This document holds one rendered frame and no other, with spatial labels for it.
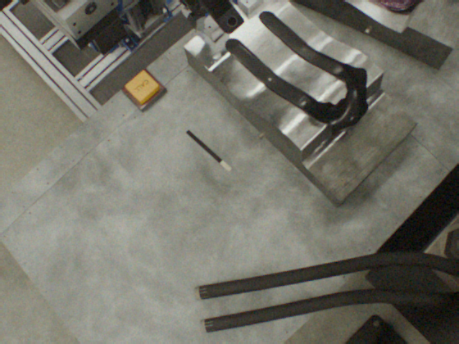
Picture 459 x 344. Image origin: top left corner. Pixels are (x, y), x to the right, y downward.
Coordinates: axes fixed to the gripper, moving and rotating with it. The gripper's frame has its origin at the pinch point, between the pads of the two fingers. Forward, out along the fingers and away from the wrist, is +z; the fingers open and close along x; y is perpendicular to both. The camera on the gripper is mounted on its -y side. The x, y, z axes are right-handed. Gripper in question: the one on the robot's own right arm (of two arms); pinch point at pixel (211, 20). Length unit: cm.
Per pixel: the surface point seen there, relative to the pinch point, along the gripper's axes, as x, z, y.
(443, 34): -37, 3, -38
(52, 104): 55, 96, 57
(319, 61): -11.1, 2.9, -22.9
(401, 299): 14, -8, -70
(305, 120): 2.2, -4.2, -30.8
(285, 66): -4.9, 3.9, -18.4
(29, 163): 78, 91, 44
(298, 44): -11.3, 5.7, -16.4
